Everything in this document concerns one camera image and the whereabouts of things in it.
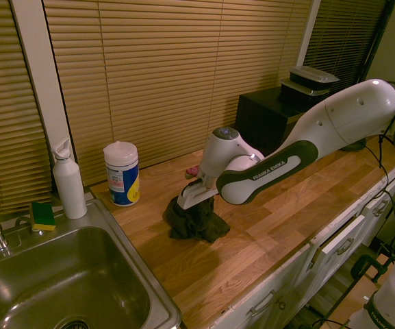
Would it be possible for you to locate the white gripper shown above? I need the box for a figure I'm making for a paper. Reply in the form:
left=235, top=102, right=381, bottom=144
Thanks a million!
left=177, top=182, right=217, bottom=210

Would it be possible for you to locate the dark cloth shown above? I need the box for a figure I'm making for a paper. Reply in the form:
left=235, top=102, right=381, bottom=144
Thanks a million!
left=162, top=195, right=232, bottom=245

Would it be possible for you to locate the white wipes canister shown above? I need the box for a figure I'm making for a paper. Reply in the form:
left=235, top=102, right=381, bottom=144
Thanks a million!
left=103, top=141, right=141, bottom=208

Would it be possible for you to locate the black box cabinet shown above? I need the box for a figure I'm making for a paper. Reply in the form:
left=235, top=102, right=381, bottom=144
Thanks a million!
left=235, top=88, right=309, bottom=157

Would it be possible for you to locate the wide beige window blind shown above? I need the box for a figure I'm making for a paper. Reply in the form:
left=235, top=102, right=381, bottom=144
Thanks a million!
left=42, top=0, right=314, bottom=186

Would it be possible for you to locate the white spray bottle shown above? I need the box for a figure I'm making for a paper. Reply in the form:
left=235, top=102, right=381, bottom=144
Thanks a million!
left=51, top=137, right=88, bottom=221

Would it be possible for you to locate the black lidded food container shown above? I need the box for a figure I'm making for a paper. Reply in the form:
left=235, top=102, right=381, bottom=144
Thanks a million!
left=279, top=77, right=332, bottom=110
left=288, top=66, right=342, bottom=91

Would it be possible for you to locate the stainless steel sink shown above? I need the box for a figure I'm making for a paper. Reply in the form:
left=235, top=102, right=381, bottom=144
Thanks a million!
left=0, top=197, right=183, bottom=329

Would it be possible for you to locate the white base cabinet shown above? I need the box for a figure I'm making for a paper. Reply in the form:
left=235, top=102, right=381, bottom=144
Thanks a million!
left=213, top=160, right=395, bottom=329

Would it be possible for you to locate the green yellow sponge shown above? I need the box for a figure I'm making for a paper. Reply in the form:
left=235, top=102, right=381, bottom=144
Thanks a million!
left=29, top=201, right=56, bottom=233

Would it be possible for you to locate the black clamp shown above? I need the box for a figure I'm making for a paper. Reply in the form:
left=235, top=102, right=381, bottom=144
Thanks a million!
left=350, top=254, right=395, bottom=284

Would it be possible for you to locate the narrow beige window blind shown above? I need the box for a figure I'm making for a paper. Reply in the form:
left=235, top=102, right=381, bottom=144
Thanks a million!
left=0, top=0, right=53, bottom=217

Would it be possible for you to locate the dark shaded window blind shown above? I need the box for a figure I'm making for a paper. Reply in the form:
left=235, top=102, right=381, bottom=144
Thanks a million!
left=302, top=0, right=390, bottom=93

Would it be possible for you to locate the metal drawer handle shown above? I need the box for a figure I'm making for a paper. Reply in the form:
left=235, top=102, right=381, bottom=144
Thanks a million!
left=371, top=199, right=390, bottom=217
left=335, top=236, right=355, bottom=255
left=249, top=289, right=276, bottom=318

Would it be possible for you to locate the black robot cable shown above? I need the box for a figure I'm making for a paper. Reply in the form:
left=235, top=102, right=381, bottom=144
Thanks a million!
left=364, top=95, right=395, bottom=265

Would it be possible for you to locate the black camera stand pole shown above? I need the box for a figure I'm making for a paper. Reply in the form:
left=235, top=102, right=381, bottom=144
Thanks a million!
left=340, top=0, right=395, bottom=152

